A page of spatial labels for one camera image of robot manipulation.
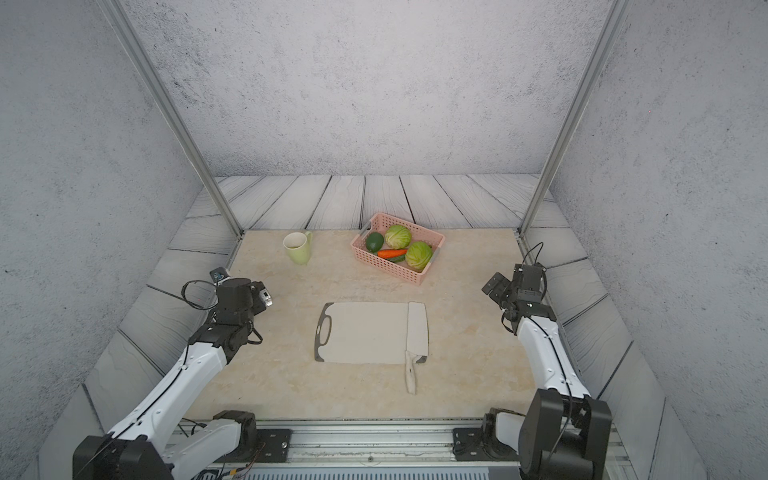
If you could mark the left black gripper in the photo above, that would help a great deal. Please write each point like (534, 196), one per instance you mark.
(258, 303)

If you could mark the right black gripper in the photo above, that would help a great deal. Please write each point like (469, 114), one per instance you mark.
(498, 294)

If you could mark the white ceramic knife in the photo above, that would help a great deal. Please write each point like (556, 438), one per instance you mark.
(417, 343)

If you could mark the white grey-rimmed cutting board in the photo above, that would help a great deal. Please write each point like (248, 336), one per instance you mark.
(361, 333)

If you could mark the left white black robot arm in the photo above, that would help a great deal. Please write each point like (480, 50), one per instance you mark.
(137, 447)

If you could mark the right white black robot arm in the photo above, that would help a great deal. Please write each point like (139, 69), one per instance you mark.
(565, 432)

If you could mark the light green mug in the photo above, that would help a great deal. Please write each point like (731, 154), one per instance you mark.
(298, 246)

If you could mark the green cabbage front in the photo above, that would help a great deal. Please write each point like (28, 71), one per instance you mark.
(418, 255)

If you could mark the green cabbage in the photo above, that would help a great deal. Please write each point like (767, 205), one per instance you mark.
(398, 237)
(418, 255)

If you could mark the pink plastic basket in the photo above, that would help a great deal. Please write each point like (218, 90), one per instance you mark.
(380, 222)

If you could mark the green cucumber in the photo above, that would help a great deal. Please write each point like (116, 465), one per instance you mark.
(398, 258)

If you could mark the green cabbage back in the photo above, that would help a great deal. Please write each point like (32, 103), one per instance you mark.
(398, 237)

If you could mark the orange carrot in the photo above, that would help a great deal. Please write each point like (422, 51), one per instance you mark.
(391, 253)

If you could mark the dark green avocado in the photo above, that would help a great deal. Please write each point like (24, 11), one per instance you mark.
(374, 242)

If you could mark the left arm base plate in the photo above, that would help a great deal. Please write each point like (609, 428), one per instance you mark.
(262, 446)

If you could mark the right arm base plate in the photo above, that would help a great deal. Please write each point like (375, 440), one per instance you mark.
(476, 444)

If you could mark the aluminium mounting rail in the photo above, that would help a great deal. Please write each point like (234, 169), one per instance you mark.
(417, 449)

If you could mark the right aluminium frame post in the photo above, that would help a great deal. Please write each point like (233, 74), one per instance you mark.
(597, 61)

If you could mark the aluminium frame post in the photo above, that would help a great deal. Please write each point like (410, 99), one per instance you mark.
(597, 61)
(132, 45)

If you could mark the left aluminium frame post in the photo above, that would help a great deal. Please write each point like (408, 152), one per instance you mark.
(132, 45)

